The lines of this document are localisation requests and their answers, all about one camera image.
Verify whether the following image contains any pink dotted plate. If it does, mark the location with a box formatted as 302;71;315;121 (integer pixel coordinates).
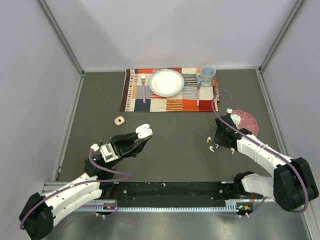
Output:
233;110;259;137

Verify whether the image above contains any grey slotted cable duct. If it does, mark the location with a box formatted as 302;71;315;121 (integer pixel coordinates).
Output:
75;201;252;213

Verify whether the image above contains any beige case with black oval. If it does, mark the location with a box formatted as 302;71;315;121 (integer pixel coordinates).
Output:
114;116;125;126

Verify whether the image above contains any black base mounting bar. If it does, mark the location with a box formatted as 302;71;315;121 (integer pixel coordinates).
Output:
111;181;240;208

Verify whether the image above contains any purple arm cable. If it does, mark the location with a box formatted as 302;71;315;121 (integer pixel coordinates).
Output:
211;91;310;218
19;148;136;231

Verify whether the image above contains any light blue mug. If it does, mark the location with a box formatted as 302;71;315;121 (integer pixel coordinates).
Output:
196;65;216;87

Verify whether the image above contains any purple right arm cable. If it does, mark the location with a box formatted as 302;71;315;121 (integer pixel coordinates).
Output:
211;91;310;218

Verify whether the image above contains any multicoloured patchwork placemat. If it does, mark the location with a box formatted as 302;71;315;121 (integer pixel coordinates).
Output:
120;67;220;113

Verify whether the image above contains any aluminium frame post right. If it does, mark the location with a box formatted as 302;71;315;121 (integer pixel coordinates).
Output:
258;0;306;74

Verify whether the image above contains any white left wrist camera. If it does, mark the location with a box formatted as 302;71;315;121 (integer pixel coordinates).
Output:
90;143;119;163

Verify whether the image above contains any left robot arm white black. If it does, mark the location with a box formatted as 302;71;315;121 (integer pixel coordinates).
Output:
18;125;153;240

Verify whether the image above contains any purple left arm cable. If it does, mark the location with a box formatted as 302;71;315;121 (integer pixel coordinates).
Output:
19;148;136;231

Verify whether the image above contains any pink handled knife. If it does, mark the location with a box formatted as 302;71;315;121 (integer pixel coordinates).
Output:
196;83;201;106

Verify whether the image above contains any white plate with blue rim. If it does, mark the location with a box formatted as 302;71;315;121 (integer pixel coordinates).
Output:
148;69;185;97

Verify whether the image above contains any aluminium frame post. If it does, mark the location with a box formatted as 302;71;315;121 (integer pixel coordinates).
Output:
258;0;306;74
36;0;85;76

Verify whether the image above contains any aluminium frame post left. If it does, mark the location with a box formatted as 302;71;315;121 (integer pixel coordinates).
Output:
36;0;85;76

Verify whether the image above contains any white glossy charging case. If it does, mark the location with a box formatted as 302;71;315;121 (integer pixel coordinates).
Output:
135;123;153;139

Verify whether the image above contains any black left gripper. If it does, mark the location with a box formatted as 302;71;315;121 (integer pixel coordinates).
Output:
106;128;151;169

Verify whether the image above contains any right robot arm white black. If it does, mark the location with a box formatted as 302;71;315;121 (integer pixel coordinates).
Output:
214;113;319;212

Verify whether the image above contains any pink handled metal fork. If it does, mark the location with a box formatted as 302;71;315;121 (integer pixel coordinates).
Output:
140;73;146;104

